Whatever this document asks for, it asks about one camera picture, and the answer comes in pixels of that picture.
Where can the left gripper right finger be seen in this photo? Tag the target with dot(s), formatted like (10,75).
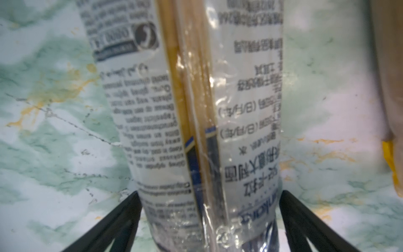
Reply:
(303,227)

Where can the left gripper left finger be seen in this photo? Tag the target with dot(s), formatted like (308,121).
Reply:
(115,232)

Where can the clear white-label spaghetti bag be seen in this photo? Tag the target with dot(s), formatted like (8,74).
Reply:
(195,92)

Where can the yellow top spaghetti bag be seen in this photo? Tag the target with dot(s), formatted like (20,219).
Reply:
(387,19)

